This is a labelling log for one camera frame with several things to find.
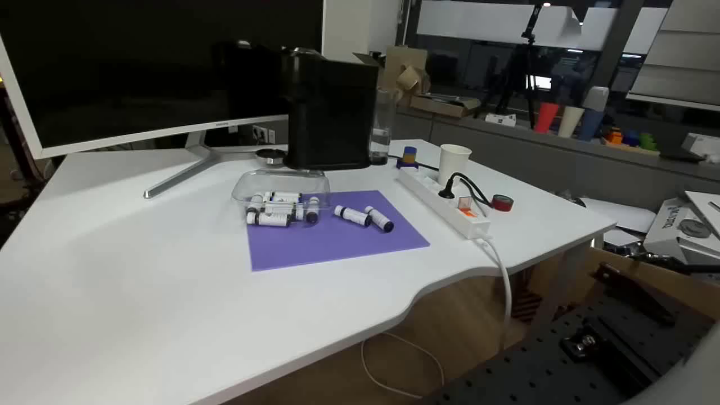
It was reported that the purple paper mat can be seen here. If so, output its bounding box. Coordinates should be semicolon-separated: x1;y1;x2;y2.
246;188;432;276

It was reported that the clear plastic container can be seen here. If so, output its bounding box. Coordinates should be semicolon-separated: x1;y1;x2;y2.
229;166;333;227

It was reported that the black perforated breadboard plate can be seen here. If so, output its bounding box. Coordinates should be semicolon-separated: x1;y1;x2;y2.
423;295;716;405

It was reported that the white paper cup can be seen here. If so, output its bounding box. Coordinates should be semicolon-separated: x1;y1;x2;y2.
436;142;474;188

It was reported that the flat brown cardboard box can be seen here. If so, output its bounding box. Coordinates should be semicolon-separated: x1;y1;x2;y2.
580;245;720;322

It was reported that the white power strip cable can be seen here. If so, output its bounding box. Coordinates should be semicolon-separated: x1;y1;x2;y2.
472;233;518;335

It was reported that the small white bottle black cap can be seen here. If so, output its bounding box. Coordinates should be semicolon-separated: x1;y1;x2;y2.
260;189;303;207
246;197;277;216
361;204;397;237
242;210;292;229
331;204;370;229
301;193;321;227

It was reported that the white paper sheet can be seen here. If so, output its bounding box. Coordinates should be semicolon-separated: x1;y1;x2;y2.
580;197;658;237

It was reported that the white window blind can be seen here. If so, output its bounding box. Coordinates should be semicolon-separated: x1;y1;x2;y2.
626;0;720;115

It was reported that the cream plastic cup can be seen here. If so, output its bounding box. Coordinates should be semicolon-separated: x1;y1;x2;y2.
556;105;588;142

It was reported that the red plastic cup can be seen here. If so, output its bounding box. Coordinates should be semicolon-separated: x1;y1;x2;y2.
532;102;563;138

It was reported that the white framed computer monitor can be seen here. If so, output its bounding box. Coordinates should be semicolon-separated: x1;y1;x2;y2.
0;0;329;204

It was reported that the white power strip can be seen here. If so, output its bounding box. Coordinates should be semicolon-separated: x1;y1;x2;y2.
393;170;493;244

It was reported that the blue plastic cup stack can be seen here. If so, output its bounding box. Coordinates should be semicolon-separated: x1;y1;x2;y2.
575;83;612;144

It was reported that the thin white cable loop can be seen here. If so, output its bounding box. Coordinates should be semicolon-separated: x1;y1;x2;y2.
358;330;449;403

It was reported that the black camera tripod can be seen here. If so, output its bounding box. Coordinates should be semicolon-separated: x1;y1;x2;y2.
487;0;557;126

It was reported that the clear coffee machine water tank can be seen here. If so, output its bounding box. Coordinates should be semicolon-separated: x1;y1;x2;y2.
368;88;401;165

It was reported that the black plug with cable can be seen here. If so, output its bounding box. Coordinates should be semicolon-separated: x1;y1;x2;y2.
436;171;498;210

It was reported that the round metal drip tray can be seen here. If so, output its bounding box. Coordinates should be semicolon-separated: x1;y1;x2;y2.
253;146;291;166

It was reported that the printed paper stack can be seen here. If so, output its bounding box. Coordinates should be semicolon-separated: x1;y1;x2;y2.
640;189;720;268

